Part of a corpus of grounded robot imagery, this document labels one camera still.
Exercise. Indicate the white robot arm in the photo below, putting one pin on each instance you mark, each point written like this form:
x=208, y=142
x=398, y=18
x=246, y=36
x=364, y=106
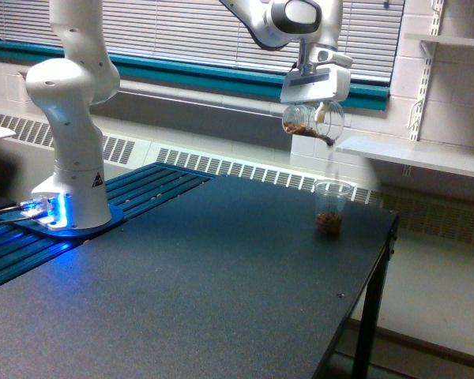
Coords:
x=74, y=198

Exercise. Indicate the black table leg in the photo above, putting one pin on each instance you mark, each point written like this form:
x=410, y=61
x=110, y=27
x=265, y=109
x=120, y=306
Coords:
x=371, y=306

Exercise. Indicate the white baseboard heater vent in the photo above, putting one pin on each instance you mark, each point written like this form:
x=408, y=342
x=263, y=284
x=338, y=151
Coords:
x=418, y=213

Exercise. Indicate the teal window sill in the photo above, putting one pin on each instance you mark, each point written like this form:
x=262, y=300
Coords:
x=364, y=96

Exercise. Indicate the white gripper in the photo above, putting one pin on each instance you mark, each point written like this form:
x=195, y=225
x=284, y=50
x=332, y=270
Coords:
x=325, y=77

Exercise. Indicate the clear cup with brown pellets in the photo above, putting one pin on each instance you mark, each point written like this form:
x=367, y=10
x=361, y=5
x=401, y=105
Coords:
x=299, y=119

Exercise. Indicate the white window blinds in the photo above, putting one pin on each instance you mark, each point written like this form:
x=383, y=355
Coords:
x=205, y=32

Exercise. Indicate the white wall shelf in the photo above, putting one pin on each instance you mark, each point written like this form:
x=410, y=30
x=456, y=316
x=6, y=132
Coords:
x=450, y=40
x=427, y=155

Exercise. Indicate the clear plastic cup on table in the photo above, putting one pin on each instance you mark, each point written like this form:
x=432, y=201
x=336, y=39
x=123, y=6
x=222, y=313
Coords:
x=330, y=198

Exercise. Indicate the upper white wall shelf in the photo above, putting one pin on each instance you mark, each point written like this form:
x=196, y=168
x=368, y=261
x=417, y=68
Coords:
x=450, y=40

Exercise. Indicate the blue slotted mounting plate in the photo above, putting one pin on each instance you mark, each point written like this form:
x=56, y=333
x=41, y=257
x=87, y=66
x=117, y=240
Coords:
x=135, y=193

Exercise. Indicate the lower white wall shelf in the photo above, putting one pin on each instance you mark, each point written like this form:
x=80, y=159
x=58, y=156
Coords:
x=427, y=155

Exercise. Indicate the white shelf rail bracket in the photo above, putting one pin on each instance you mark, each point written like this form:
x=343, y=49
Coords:
x=415, y=116

